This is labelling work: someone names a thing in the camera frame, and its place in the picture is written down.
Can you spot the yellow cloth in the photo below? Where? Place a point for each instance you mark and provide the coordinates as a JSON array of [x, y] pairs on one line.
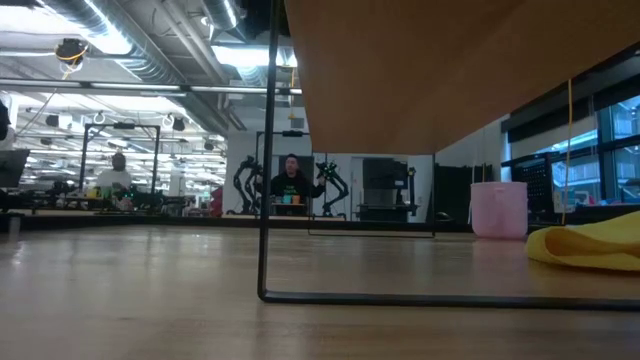
[[590, 245]]

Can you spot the wooden shelf with black frame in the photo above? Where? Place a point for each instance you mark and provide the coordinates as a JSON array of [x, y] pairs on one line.
[[425, 75]]

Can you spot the pink plastic cup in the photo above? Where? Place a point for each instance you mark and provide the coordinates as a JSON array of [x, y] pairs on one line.
[[499, 210]]

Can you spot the black aluminium table frame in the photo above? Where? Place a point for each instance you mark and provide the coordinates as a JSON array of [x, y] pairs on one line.
[[150, 222]]

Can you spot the background black robot arm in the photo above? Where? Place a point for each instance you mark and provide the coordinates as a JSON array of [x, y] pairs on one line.
[[336, 185], [246, 182]]

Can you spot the person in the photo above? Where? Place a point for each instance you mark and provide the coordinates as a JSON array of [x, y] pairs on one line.
[[292, 186], [115, 177]]

